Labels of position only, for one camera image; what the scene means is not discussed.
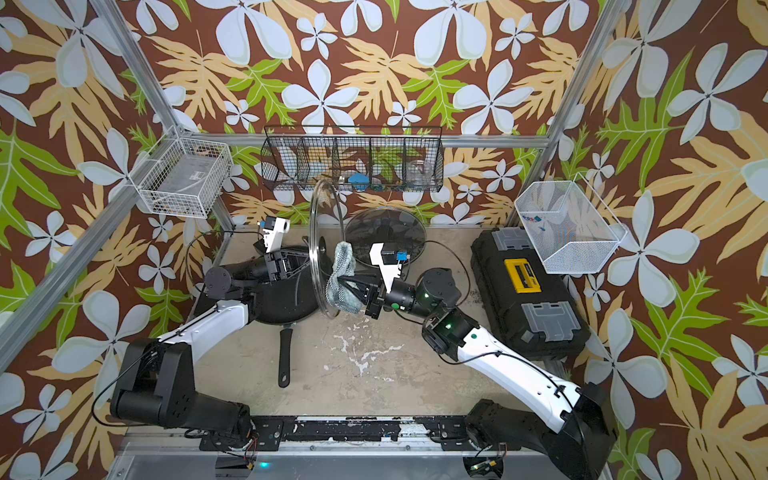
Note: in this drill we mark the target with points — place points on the green microfibre cloth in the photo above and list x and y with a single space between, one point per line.
344 264

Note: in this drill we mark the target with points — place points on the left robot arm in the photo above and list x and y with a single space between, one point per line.
156 384

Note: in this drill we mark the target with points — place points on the black yellow toolbox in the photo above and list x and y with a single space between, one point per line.
529 310

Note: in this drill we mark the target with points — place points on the white mesh basket right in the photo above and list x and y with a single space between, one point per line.
571 227

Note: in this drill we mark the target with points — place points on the large black frying pan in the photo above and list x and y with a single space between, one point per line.
283 303

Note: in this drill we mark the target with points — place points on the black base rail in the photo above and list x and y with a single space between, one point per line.
273 433

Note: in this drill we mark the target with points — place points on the small pan with lid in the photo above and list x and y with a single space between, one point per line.
402 232

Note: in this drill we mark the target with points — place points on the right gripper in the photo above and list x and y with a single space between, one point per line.
379 298

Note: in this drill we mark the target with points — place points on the black wire basket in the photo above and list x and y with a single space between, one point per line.
393 158

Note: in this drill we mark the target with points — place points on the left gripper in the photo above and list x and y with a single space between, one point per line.
283 266

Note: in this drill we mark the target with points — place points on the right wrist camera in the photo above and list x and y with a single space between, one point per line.
390 260

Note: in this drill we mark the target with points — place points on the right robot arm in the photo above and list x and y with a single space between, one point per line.
574 425

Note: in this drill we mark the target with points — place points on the glass pot lid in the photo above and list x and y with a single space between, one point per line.
326 230

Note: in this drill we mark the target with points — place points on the white wire basket left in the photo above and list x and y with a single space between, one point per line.
182 175

